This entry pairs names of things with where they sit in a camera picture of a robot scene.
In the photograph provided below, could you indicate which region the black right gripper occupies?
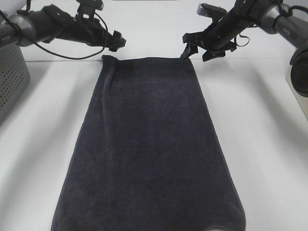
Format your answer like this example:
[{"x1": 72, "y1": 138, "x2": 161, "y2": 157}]
[{"x1": 180, "y1": 13, "x2": 250, "y2": 62}]

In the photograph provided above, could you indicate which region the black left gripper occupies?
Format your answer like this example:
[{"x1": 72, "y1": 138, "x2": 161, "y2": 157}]
[{"x1": 69, "y1": 16, "x2": 126, "y2": 52}]

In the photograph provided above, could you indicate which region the dark navy towel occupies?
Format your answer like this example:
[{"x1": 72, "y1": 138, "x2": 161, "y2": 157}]
[{"x1": 51, "y1": 55, "x2": 246, "y2": 231}]

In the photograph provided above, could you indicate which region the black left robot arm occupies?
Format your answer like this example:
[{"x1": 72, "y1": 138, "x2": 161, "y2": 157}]
[{"x1": 0, "y1": 4, "x2": 126, "y2": 52}]

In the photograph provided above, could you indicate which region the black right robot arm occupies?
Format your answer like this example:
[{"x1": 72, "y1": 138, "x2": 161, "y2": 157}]
[{"x1": 181, "y1": 0, "x2": 308, "y2": 97}]

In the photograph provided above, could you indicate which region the grey perforated basket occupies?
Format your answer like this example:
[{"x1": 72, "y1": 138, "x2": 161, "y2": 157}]
[{"x1": 0, "y1": 45, "x2": 30, "y2": 124}]

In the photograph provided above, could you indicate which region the beige storage box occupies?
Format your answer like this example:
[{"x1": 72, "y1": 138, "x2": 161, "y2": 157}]
[{"x1": 285, "y1": 66, "x2": 308, "y2": 118}]

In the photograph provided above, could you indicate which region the black left camera cable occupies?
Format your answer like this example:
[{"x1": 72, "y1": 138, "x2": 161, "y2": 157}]
[{"x1": 0, "y1": 0, "x2": 109, "y2": 60}]

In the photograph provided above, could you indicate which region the black camera cable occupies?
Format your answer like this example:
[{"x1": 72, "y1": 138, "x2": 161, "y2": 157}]
[
  {"x1": 0, "y1": 0, "x2": 109, "y2": 60},
  {"x1": 234, "y1": 23, "x2": 258, "y2": 48}
]

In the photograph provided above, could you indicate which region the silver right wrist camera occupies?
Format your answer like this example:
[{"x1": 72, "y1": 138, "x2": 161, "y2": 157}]
[{"x1": 197, "y1": 3, "x2": 227, "y2": 22}]

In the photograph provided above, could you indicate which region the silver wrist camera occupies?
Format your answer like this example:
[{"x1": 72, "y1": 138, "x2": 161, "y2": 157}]
[
  {"x1": 77, "y1": 0, "x2": 104, "y2": 19},
  {"x1": 197, "y1": 3, "x2": 227, "y2": 22}
]

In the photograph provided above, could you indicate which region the black right camera cable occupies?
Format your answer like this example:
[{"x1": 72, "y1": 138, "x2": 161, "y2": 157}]
[{"x1": 234, "y1": 23, "x2": 258, "y2": 48}]

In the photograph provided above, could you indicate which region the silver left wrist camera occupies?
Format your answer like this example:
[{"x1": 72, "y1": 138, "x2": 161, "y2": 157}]
[{"x1": 77, "y1": 0, "x2": 104, "y2": 19}]

